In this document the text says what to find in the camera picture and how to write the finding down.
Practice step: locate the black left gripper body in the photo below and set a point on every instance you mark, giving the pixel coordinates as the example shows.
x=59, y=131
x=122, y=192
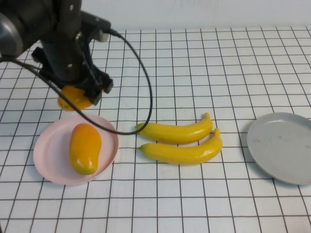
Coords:
x=63, y=63

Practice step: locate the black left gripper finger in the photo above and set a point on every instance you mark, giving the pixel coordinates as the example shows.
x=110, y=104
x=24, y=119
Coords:
x=105, y=85
x=92, y=97

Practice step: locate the yellow mango with red speck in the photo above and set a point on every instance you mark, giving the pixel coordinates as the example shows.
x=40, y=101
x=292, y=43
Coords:
x=75, y=97

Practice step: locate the orange mango with green tip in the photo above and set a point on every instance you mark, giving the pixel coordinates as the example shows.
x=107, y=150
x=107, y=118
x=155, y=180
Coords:
x=85, y=148

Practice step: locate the yellow banana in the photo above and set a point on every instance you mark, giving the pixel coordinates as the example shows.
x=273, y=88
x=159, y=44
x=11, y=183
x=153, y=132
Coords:
x=175, y=132
x=182, y=154

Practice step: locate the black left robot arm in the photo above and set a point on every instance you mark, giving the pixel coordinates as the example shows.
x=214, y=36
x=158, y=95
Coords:
x=24, y=19

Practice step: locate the pink round plate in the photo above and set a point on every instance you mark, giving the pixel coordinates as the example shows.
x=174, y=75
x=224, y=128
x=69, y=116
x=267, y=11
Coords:
x=53, y=150

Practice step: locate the grey round plate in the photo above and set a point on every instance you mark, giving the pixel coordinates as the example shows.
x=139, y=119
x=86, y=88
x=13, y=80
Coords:
x=279, y=150

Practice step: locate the white grid-pattern tablecloth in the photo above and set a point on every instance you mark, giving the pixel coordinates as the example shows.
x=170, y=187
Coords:
x=194, y=206

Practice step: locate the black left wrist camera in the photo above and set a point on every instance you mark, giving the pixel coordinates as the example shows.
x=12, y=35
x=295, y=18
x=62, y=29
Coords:
x=94, y=23

